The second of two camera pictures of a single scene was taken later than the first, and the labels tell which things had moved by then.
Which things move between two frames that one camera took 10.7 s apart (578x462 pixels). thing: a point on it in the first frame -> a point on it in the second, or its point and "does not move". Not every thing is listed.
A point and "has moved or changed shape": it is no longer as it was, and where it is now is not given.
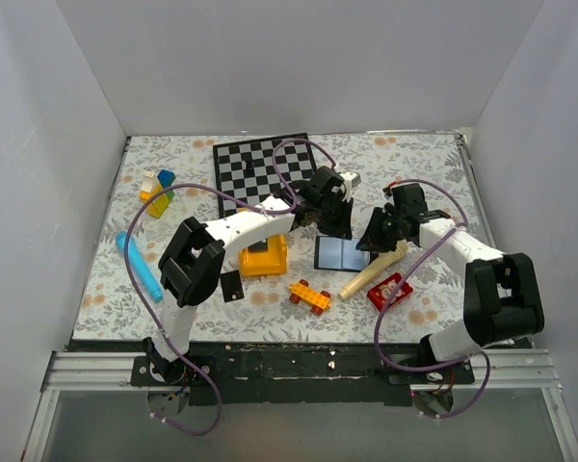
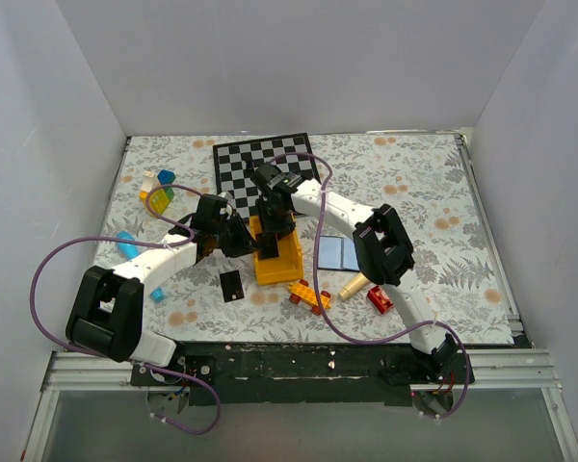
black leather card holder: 339,253 does not move
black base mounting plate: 305,373 does not move
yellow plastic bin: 270,262 has moved or changed shape
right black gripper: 372,241 -> 268,225
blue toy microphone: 139,268 does not move
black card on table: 231,286 does not move
